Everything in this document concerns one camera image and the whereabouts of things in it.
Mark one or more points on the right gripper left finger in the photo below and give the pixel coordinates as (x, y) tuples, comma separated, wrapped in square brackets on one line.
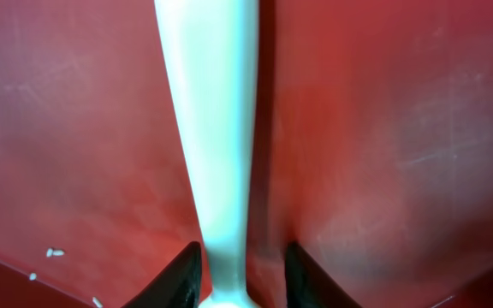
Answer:
[(178, 285)]

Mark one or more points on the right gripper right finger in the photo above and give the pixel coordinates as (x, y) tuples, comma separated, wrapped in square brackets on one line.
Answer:
[(308, 285)]

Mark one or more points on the red serving tray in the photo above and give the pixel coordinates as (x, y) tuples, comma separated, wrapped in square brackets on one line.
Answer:
[(373, 149)]

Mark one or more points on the white plastic spoon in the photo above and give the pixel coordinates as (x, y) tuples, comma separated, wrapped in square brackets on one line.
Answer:
[(210, 51)]

